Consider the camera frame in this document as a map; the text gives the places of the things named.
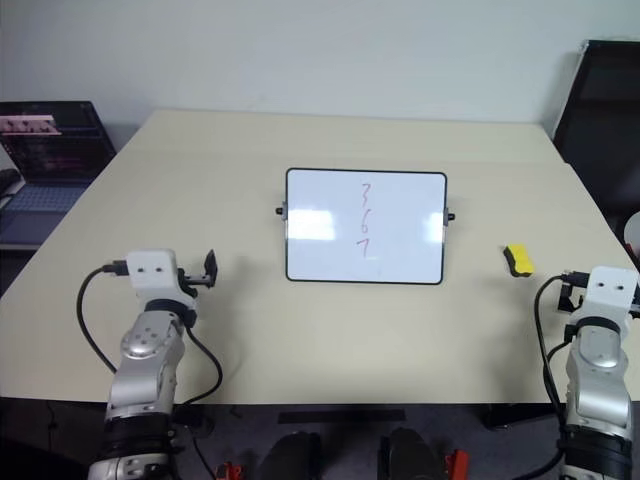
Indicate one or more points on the large black leaning panel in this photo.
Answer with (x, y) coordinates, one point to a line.
(605, 125)

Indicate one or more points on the yellow and black eraser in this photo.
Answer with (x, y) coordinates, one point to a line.
(522, 257)

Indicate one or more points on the black-framed tabletop whiteboard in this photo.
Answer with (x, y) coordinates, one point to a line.
(320, 200)

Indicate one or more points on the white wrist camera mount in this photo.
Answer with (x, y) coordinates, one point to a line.
(150, 280)
(607, 300)

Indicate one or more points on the flat black bar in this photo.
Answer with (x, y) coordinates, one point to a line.
(340, 416)

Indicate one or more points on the white round object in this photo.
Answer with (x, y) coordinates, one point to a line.
(634, 227)

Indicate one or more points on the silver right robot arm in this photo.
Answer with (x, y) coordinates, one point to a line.
(597, 360)

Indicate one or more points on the black table leg frame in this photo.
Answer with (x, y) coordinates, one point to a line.
(520, 415)

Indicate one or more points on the dark rounded shape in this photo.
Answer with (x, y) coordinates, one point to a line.
(410, 452)

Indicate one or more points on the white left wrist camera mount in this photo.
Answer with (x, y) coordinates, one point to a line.
(150, 280)

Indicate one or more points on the red clamp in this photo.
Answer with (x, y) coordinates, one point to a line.
(456, 465)
(227, 471)

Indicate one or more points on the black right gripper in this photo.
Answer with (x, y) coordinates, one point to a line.
(578, 300)

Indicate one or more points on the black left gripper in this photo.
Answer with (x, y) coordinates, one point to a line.
(192, 281)

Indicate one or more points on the open laptop computer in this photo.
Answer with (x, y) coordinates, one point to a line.
(50, 150)

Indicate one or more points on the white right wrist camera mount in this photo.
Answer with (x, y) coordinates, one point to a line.
(607, 300)

